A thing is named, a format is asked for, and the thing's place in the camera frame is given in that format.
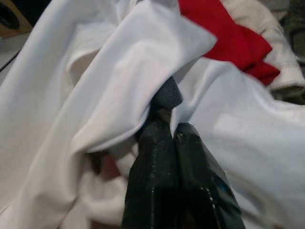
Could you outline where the brown wooden speaker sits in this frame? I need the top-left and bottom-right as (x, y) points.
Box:
(0, 0), (33, 39)

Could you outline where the red printed t-shirt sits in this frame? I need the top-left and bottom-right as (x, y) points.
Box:
(180, 0), (281, 86)

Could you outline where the cream white jacket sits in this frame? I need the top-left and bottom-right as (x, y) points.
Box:
(221, 0), (305, 96)

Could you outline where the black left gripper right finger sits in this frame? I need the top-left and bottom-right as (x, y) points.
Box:
(173, 121), (246, 229)

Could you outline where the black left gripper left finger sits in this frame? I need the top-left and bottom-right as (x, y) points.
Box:
(121, 76), (184, 229)

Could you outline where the white shirt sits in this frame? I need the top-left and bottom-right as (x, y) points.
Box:
(0, 0), (305, 229)

